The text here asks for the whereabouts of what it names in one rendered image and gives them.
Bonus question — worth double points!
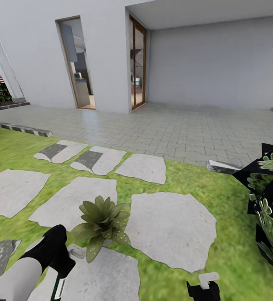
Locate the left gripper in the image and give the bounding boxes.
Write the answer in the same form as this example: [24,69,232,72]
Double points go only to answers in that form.
[49,250,76,277]

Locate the insectifuge atomizer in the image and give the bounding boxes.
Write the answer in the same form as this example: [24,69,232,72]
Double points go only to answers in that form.
[50,273,66,301]

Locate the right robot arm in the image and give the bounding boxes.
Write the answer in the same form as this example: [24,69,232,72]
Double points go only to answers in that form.
[187,272,221,301]

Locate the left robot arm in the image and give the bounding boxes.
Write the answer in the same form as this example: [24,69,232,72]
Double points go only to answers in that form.
[0,225,86,301]

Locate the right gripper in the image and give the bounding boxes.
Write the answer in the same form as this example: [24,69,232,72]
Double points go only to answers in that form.
[187,281,221,301]

